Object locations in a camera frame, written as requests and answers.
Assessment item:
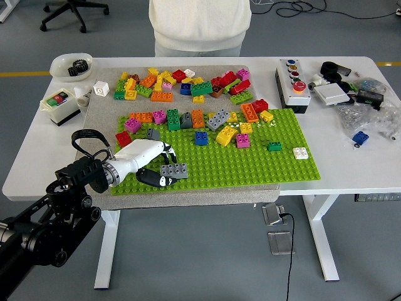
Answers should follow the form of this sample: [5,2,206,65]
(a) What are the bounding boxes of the orange two-by-four brick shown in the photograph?
[150,91,174,103]
[128,111,154,124]

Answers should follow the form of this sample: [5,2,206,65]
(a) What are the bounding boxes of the grey two-by-four brick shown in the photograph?
[205,108,231,132]
[159,162,189,180]

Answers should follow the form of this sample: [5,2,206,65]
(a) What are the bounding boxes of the grey-brown mat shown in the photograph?
[75,65,281,213]

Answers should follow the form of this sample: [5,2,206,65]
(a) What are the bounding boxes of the table height control panel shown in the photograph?
[354,193,401,203]

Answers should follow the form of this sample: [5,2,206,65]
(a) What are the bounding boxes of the white plastic bowl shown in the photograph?
[49,52,94,83]

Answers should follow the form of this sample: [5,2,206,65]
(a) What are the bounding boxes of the clear bag metal parts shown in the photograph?
[374,100,401,144]

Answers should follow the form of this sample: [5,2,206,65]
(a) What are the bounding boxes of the dark green two-by-four brick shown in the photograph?
[190,80,214,97]
[165,108,181,132]

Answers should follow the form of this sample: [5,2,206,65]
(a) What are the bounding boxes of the push-button control box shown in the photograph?
[274,58,312,114]

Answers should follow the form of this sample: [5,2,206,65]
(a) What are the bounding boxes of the black office chair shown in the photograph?
[39,0,110,34]

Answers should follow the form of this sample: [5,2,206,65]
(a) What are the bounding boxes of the clear bag blue parts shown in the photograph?
[352,77,388,95]

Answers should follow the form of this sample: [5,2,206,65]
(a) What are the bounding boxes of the clear bag of screws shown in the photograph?
[335,103,382,139]

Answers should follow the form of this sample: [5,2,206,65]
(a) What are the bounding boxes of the white plastic tube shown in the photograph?
[73,86,93,107]

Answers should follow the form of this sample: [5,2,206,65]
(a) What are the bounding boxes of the red two-by-four brick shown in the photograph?
[218,70,238,88]
[228,78,253,96]

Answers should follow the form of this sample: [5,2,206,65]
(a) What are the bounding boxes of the black power cable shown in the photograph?
[278,212,296,301]

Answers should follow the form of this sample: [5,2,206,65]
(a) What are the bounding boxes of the metal floor socket box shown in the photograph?
[267,231,295,256]
[262,203,286,226]

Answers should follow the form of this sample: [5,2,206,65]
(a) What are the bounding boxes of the black tape roll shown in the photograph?
[320,61,342,73]
[324,71,343,84]

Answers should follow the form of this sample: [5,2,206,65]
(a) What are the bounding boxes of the black floor cable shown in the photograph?
[251,0,401,19]

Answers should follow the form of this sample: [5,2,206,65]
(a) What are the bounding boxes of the white two-by-two brick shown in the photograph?
[291,146,310,161]

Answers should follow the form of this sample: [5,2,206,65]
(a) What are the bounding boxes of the yellow arch brick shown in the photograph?
[214,125,239,147]

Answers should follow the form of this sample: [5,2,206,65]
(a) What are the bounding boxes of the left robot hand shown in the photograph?
[112,139,179,189]

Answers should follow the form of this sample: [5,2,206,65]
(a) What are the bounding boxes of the lime green two-by-four brick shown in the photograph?
[229,90,254,106]

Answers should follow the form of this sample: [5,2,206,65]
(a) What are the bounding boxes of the switch box green red buttons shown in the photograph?
[39,87,81,127]

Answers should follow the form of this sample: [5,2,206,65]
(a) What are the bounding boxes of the orange upturned long brick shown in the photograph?
[239,102,259,124]

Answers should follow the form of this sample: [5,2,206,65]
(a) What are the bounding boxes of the white cube box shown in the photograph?
[93,80,110,97]

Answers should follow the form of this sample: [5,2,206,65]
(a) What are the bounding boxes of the white table leg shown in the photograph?
[93,209,122,290]
[302,194,341,282]

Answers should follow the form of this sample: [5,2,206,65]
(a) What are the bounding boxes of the white flat switch plate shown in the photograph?
[313,83,351,107]

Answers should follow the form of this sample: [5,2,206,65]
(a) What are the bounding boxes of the black power adapter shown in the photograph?
[356,89,385,111]

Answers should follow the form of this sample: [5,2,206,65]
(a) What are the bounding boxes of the pink two-by-two brick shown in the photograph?
[152,108,167,125]

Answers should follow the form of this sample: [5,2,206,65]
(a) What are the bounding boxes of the lime green flat plate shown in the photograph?
[222,78,242,95]

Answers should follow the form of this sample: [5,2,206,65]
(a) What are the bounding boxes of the white furniture foot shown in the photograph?
[0,0,20,23]

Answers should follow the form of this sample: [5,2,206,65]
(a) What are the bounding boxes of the person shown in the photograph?
[148,0,253,58]

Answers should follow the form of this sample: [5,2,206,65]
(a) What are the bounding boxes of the red two-by-two brick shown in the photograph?
[171,69,188,84]
[250,98,269,114]
[115,130,132,147]

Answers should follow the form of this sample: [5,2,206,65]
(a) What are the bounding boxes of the white pipe connector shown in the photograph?
[307,73,330,92]

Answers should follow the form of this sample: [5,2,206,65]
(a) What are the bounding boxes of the green baseplate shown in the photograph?
[108,108,321,196]

